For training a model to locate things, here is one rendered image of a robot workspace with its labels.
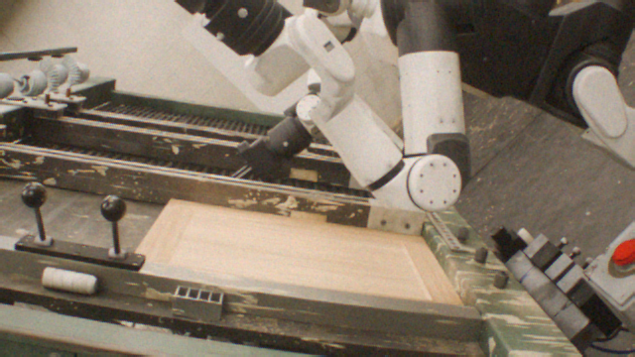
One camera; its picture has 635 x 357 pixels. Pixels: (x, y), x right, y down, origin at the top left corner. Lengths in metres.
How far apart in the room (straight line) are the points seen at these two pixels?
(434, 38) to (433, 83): 0.07
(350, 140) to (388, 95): 5.79
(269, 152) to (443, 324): 0.72
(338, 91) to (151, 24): 6.02
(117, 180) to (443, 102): 0.80
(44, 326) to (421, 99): 0.57
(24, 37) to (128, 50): 1.20
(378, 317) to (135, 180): 0.69
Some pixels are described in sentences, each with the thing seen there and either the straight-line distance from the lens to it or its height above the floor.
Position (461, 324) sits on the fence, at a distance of 1.02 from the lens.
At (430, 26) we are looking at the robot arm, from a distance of 0.93.
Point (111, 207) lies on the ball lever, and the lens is 0.91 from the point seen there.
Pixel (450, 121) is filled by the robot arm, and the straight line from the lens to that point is 0.92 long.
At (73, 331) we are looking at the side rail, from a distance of 0.78.
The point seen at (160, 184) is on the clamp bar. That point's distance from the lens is 1.44.
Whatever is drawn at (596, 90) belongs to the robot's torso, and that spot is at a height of 0.96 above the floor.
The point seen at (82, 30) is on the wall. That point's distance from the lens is 7.07.
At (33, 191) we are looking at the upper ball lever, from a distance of 0.94.
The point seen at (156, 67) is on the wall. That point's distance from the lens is 6.85.
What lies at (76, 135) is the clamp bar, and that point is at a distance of 1.94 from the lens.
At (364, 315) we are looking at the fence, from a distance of 0.98.
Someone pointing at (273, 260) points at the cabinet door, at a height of 1.16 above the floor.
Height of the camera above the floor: 1.42
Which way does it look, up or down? 10 degrees down
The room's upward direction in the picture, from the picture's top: 46 degrees counter-clockwise
